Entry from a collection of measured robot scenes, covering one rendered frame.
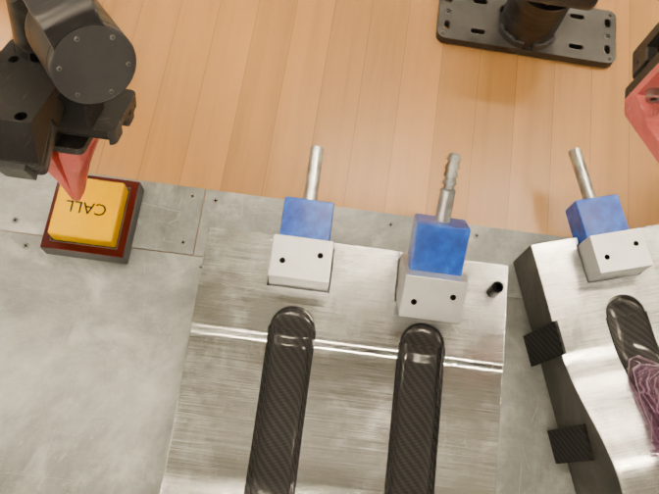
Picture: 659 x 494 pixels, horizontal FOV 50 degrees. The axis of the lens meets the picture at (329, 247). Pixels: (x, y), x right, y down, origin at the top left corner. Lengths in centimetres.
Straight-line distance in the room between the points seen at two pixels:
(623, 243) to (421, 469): 27
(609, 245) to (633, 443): 17
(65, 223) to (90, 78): 23
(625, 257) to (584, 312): 6
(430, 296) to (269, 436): 17
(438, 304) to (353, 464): 14
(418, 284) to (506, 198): 22
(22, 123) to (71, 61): 5
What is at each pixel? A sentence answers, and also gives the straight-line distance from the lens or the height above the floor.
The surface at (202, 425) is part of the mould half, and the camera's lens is 59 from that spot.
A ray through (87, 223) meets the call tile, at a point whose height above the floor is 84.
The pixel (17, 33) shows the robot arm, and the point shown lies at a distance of 58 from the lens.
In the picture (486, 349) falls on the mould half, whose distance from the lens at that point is 61.
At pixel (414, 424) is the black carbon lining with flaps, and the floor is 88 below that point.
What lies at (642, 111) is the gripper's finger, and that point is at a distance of 37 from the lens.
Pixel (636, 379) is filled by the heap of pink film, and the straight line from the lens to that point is 66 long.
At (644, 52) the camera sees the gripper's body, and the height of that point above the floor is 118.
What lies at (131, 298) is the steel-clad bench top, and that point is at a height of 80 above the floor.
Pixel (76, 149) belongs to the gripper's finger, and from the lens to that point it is 61.
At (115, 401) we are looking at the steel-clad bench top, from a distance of 69.
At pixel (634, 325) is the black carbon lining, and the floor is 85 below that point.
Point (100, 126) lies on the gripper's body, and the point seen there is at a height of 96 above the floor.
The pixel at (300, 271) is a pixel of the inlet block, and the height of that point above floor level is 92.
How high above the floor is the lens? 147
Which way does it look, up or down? 71 degrees down
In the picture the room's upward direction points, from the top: 10 degrees clockwise
